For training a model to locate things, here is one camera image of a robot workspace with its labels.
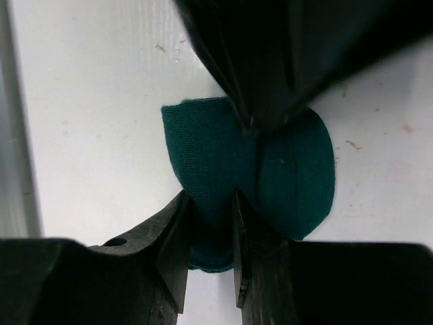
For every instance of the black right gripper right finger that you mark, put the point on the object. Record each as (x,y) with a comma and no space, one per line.
(281,281)

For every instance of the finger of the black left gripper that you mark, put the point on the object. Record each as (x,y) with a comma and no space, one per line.
(283,54)
(202,21)

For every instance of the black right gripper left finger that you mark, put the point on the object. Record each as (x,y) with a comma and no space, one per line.
(138,277)

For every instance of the dark green sock bear motif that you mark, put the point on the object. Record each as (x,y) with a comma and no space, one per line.
(288,177)

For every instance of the aluminium rail frame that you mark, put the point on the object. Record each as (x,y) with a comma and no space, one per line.
(19,208)

